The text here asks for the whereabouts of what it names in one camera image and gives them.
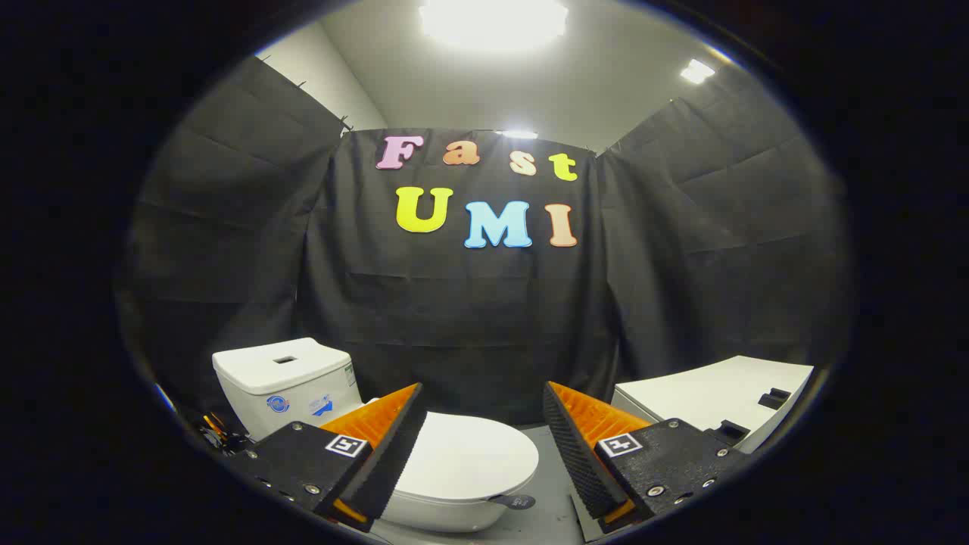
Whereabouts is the large ceiling light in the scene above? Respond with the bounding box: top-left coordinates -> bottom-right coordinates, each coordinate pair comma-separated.
419,0 -> 569,51

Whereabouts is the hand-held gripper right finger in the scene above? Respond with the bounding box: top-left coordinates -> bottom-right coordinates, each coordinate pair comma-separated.
543,381 -> 750,534

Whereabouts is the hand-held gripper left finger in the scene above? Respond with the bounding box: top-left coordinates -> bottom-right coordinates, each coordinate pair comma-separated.
227,382 -> 428,533

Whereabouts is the white cabinet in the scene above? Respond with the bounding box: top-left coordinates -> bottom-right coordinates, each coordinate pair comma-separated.
612,356 -> 815,455

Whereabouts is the black backdrop cloth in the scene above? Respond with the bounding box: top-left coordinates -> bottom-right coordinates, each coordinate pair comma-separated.
114,54 -> 852,428

